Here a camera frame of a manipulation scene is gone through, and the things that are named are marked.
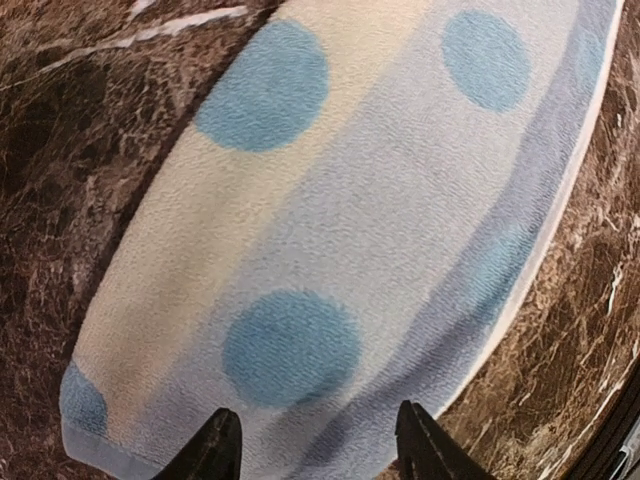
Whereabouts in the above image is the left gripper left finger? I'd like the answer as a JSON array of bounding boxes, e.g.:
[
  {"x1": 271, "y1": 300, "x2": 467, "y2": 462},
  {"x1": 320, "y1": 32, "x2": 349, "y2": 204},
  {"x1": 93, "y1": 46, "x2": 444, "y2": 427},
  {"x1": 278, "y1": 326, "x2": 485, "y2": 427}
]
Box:
[{"x1": 153, "y1": 408, "x2": 242, "y2": 480}]

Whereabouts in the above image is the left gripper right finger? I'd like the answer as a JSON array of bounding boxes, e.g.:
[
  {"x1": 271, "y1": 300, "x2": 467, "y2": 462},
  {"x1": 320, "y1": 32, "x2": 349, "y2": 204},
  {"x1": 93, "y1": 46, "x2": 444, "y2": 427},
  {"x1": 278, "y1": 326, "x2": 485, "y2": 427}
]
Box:
[{"x1": 395, "y1": 400, "x2": 493, "y2": 480}]

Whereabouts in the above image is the blue polka dot towel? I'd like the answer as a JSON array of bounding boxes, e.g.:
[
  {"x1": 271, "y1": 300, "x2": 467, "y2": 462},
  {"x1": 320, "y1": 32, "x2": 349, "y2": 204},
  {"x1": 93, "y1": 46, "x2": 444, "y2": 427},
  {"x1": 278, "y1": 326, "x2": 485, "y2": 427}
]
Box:
[{"x1": 60, "y1": 1, "x2": 622, "y2": 479}]

